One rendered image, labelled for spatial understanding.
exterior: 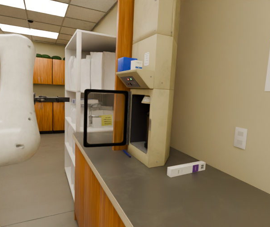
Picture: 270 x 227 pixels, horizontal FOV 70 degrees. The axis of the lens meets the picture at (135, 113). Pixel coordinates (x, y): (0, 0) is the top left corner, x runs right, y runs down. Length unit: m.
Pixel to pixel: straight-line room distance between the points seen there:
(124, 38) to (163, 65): 0.44
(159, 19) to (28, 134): 0.88
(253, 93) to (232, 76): 0.16
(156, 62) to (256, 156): 0.72
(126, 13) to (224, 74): 0.78
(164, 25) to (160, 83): 0.32
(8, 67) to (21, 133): 0.28
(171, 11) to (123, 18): 0.39
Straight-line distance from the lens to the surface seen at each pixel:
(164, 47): 1.15
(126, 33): 1.47
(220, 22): 1.42
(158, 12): 1.18
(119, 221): 0.97
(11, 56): 0.81
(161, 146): 1.19
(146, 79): 1.08
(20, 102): 0.66
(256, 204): 1.04
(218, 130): 1.32
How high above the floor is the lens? 1.40
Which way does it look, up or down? 7 degrees down
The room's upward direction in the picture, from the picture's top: 3 degrees clockwise
